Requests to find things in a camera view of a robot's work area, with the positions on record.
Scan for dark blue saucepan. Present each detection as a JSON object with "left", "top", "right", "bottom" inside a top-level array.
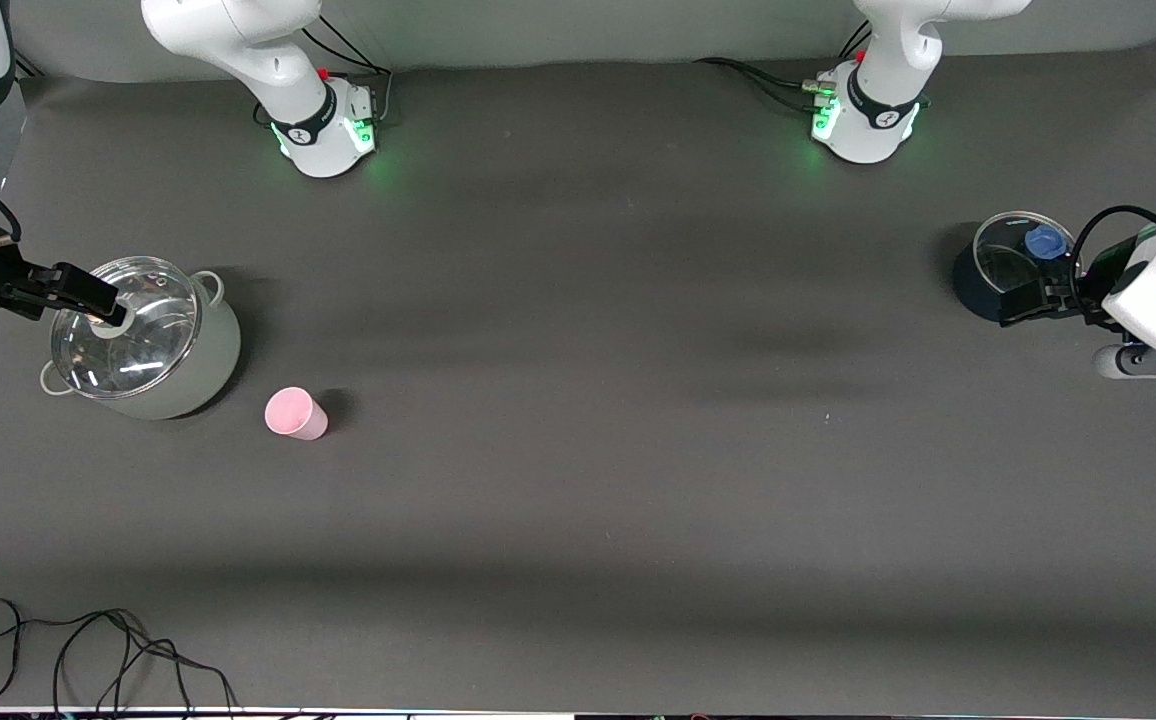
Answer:
[{"left": 953, "top": 212, "right": 1084, "bottom": 326}]

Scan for pink plastic cup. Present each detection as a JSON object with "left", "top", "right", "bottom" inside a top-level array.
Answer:
[{"left": 265, "top": 387, "right": 330, "bottom": 442}]

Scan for dark grey table mat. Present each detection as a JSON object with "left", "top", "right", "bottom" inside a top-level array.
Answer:
[{"left": 0, "top": 35, "right": 1156, "bottom": 714}]

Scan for black right arm base cable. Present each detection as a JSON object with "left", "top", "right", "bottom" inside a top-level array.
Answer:
[{"left": 300, "top": 8, "right": 395, "bottom": 127}]

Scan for grey two-handled pot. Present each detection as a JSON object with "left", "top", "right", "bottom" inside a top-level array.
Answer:
[{"left": 38, "top": 268, "right": 242, "bottom": 421}]

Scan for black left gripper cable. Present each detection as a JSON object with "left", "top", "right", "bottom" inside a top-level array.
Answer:
[{"left": 1067, "top": 204, "right": 1156, "bottom": 313}]

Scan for black arm base cable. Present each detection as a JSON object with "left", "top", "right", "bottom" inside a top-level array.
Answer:
[
  {"left": 694, "top": 56, "right": 831, "bottom": 114},
  {"left": 300, "top": 8, "right": 395, "bottom": 127}
]

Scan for glass lid with blue knob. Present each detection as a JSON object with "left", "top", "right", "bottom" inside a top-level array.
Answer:
[{"left": 973, "top": 210, "right": 1080, "bottom": 297}]

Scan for glass lid with grey knob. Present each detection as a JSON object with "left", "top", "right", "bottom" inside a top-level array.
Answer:
[{"left": 50, "top": 256, "right": 201, "bottom": 401}]

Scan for black left arm base cable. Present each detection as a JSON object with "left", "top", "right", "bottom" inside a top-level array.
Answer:
[{"left": 694, "top": 56, "right": 831, "bottom": 114}]

